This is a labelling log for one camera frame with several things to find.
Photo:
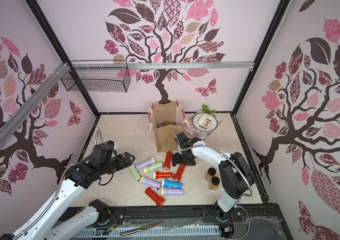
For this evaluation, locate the spice jar black lid rear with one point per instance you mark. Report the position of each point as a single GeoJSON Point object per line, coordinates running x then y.
{"type": "Point", "coordinates": [211, 172]}

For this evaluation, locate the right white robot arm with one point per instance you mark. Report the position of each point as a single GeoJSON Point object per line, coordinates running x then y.
{"type": "Point", "coordinates": [235, 174]}

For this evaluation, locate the white toy radish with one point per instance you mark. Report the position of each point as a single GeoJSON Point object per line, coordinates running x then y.
{"type": "Point", "coordinates": [206, 112]}

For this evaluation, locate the purple flashlight upper middle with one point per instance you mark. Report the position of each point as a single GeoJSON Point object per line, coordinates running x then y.
{"type": "Point", "coordinates": [146, 163]}

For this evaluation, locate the black wire basket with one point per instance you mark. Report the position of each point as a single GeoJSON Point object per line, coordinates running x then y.
{"type": "Point", "coordinates": [101, 76]}

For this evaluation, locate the red flashlight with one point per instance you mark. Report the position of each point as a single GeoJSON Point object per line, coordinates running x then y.
{"type": "Point", "coordinates": [155, 197]}
{"type": "Point", "coordinates": [178, 175]}
{"type": "Point", "coordinates": [167, 164]}
{"type": "Point", "coordinates": [162, 175]}

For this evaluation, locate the purple flashlight lower left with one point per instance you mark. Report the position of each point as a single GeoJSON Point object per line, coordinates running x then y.
{"type": "Point", "coordinates": [151, 183]}

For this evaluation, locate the diagonal aluminium rail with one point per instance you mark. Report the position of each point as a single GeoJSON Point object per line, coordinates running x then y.
{"type": "Point", "coordinates": [26, 109]}

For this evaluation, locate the brown jute tote bag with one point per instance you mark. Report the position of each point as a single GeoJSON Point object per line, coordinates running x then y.
{"type": "Point", "coordinates": [162, 119]}

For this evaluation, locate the butter knife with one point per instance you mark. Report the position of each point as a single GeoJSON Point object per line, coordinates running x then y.
{"type": "Point", "coordinates": [141, 229]}

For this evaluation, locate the purple flashlight lower right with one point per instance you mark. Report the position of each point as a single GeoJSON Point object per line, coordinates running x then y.
{"type": "Point", "coordinates": [171, 192]}

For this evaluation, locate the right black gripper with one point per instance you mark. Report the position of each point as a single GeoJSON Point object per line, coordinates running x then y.
{"type": "Point", "coordinates": [183, 156]}

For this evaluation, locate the light green flashlight left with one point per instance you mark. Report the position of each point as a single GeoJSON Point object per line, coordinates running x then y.
{"type": "Point", "coordinates": [135, 173]}

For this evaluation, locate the blue flashlight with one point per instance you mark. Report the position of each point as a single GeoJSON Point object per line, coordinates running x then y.
{"type": "Point", "coordinates": [170, 184]}

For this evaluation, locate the purple flashlight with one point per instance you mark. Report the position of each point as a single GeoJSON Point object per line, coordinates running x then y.
{"type": "Point", "coordinates": [151, 183]}
{"type": "Point", "coordinates": [146, 163]}
{"type": "Point", "coordinates": [171, 192]}

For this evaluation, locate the light green flashlight middle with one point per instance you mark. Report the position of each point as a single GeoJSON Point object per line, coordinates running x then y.
{"type": "Point", "coordinates": [152, 167]}

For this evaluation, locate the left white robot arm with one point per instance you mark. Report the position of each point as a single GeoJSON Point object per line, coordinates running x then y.
{"type": "Point", "coordinates": [41, 225]}

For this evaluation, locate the light green flashlight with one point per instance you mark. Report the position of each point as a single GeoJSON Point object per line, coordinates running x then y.
{"type": "Point", "coordinates": [152, 167]}
{"type": "Point", "coordinates": [135, 173]}

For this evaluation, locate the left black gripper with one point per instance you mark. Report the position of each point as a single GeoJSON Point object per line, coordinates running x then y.
{"type": "Point", "coordinates": [122, 164]}

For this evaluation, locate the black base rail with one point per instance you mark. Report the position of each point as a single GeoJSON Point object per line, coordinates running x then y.
{"type": "Point", "coordinates": [125, 215]}

